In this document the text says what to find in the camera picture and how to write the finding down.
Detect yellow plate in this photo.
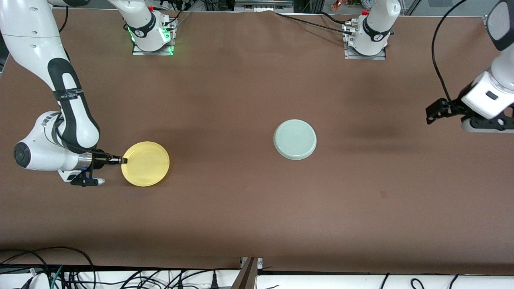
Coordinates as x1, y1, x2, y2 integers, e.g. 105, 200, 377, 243
121, 141, 170, 187

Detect light green plate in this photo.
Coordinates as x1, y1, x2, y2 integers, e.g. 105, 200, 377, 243
273, 119, 317, 161

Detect brown table cover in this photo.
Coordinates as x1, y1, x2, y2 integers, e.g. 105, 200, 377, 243
0, 8, 514, 275

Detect grey metal table leg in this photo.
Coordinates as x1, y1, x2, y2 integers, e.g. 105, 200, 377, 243
231, 257, 258, 289

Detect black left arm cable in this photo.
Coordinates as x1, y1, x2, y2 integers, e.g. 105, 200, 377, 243
431, 0, 470, 110

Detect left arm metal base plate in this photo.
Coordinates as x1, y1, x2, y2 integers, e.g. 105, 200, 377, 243
345, 22, 387, 61

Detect black looping floor cable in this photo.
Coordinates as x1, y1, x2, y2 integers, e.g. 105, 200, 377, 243
0, 246, 96, 289

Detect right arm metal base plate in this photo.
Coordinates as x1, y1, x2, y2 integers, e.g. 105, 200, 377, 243
133, 18, 174, 56

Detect green cable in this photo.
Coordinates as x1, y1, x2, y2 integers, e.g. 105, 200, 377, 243
51, 265, 64, 289

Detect short black table cable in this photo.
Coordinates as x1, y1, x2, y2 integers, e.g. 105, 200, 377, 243
319, 11, 351, 24

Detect long black table cable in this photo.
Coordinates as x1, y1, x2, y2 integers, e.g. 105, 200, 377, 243
275, 12, 353, 36

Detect silver metal frame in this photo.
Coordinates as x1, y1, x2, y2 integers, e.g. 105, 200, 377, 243
235, 0, 294, 12

